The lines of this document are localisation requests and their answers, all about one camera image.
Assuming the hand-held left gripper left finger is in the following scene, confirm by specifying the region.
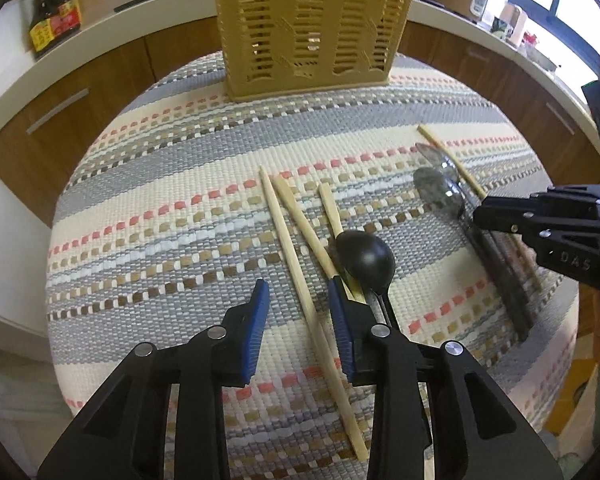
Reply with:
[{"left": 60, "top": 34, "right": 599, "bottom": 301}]
[{"left": 37, "top": 279, "right": 271, "bottom": 480}]

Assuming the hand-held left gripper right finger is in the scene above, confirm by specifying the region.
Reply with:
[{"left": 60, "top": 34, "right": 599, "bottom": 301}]
[{"left": 328, "top": 277, "right": 566, "bottom": 480}]

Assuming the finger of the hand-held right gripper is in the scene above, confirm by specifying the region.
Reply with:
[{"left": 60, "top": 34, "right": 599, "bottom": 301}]
[
  {"left": 472, "top": 195, "right": 600, "bottom": 251},
  {"left": 530, "top": 185, "right": 600, "bottom": 211}
]

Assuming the thin long wooden chopstick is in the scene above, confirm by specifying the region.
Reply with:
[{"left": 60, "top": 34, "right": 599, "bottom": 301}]
[{"left": 258, "top": 166, "right": 368, "bottom": 462}]

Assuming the metal spoon with dark handle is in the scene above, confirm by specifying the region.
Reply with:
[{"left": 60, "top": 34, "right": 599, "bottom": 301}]
[
  {"left": 412, "top": 167, "right": 531, "bottom": 345},
  {"left": 415, "top": 142, "right": 541, "bottom": 331}
]

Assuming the black plastic spoon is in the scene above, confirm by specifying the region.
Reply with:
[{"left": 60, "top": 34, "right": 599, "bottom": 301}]
[{"left": 334, "top": 230, "right": 398, "bottom": 333}]

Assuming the thick wooden chopstick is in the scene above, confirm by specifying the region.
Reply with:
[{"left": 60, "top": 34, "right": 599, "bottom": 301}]
[{"left": 271, "top": 175, "right": 368, "bottom": 306}]

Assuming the yellow plastic utensil basket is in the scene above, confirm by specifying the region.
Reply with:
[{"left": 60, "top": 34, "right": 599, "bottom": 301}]
[{"left": 213, "top": 0, "right": 420, "bottom": 103}]

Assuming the yellow plastic object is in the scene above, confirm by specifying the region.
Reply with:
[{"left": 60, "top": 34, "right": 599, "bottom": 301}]
[{"left": 547, "top": 360, "right": 600, "bottom": 436}]

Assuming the striped woven mat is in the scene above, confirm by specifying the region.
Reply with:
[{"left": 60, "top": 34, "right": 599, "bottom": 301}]
[{"left": 45, "top": 50, "right": 581, "bottom": 480}]

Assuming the white electric kettle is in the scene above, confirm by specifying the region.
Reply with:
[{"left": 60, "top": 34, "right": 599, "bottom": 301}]
[{"left": 500, "top": 4, "right": 527, "bottom": 46}]

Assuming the white tall cabinet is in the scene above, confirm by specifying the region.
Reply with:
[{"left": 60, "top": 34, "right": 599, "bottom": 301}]
[{"left": 0, "top": 157, "right": 53, "bottom": 350}]

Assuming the wooden base cabinet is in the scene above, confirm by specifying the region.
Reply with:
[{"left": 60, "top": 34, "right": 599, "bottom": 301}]
[{"left": 0, "top": 15, "right": 600, "bottom": 228}]

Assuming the white kitchen counter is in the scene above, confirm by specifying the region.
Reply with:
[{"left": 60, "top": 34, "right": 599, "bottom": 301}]
[{"left": 0, "top": 0, "right": 600, "bottom": 153}]

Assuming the slim dark sauce bottle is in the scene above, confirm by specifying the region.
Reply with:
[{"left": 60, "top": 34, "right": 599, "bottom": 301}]
[{"left": 28, "top": 0, "right": 61, "bottom": 58}]

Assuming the large red-label sauce bottle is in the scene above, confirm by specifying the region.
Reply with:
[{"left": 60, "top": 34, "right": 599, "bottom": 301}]
[{"left": 47, "top": 0, "right": 83, "bottom": 36}]

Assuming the silver cabinet handle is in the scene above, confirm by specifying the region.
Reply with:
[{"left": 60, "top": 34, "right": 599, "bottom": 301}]
[
  {"left": 27, "top": 89, "right": 90, "bottom": 135},
  {"left": 545, "top": 102, "right": 577, "bottom": 134}
]

